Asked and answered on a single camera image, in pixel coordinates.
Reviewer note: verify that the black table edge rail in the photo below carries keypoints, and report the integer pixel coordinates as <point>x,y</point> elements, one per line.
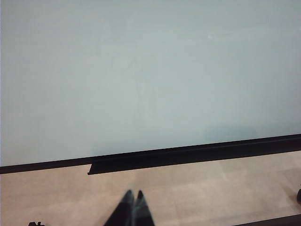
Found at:
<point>164,160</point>

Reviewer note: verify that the black stand base bar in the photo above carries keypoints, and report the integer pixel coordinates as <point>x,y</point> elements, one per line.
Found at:
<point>277,221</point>

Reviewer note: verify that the black whiteboard stand foot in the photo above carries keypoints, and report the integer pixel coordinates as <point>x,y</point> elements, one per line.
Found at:
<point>36,223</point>

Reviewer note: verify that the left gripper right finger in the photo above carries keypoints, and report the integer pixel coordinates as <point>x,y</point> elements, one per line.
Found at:
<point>142,212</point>

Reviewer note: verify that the black caster wheel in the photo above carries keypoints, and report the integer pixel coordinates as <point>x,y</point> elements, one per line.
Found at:
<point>299,196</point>

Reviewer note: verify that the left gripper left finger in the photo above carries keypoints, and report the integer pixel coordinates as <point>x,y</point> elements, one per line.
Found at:
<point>124,212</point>

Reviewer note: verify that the whiteboard with black frame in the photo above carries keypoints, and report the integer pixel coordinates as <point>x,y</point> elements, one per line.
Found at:
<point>141,70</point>

